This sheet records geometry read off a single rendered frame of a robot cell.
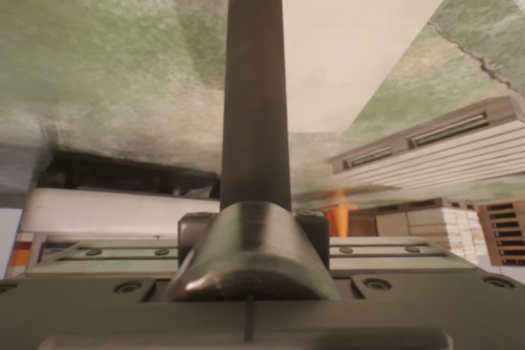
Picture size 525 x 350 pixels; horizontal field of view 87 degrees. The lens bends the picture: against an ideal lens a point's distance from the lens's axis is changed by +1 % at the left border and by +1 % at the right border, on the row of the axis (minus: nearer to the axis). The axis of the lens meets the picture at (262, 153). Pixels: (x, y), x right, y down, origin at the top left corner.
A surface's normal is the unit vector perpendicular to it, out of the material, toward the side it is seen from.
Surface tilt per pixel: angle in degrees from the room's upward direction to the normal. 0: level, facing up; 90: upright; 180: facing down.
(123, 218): 87
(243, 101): 90
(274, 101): 90
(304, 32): 0
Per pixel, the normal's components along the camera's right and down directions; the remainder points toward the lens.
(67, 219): 0.46, -0.22
